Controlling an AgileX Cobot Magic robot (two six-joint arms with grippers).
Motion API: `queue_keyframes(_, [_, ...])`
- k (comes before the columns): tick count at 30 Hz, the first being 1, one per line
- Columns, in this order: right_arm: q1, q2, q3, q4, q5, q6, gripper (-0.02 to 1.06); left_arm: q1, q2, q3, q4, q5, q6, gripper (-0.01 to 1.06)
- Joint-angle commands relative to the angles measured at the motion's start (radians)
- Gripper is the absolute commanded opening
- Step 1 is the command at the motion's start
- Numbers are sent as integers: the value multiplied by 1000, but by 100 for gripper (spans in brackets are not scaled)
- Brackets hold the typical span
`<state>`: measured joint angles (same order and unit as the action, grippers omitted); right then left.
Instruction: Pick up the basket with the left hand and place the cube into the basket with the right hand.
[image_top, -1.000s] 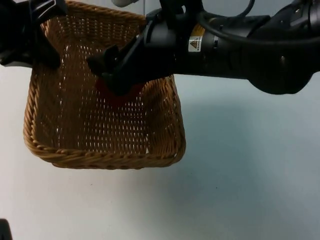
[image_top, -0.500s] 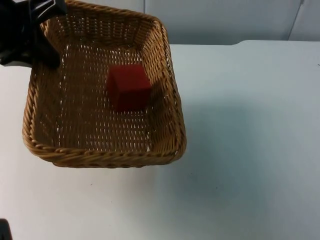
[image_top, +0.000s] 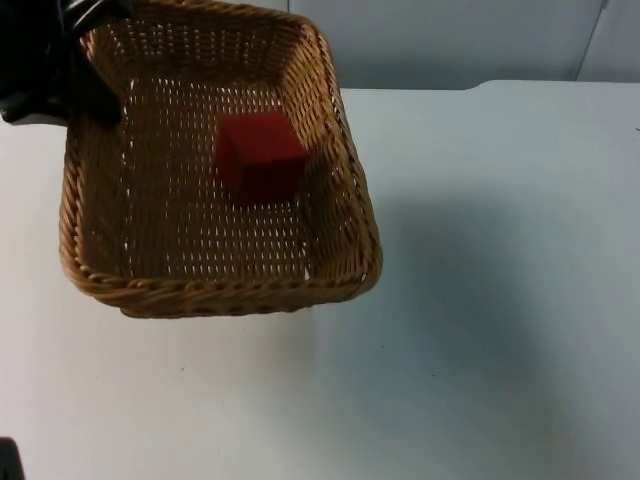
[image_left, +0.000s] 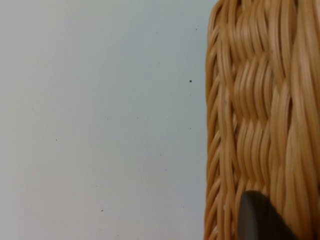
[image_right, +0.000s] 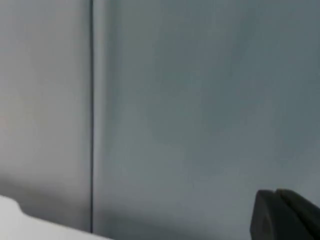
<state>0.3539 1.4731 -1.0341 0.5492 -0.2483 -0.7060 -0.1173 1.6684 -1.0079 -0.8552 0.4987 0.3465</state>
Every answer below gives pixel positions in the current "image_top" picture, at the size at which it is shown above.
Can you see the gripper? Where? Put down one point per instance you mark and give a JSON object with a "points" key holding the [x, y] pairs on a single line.
{"points": [[35, 102]]}

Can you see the red cube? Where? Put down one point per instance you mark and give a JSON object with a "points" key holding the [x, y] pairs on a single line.
{"points": [[262, 157]]}

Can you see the pale brown wicker basket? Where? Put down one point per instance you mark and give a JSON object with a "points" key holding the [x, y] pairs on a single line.
{"points": [[200, 240]]}

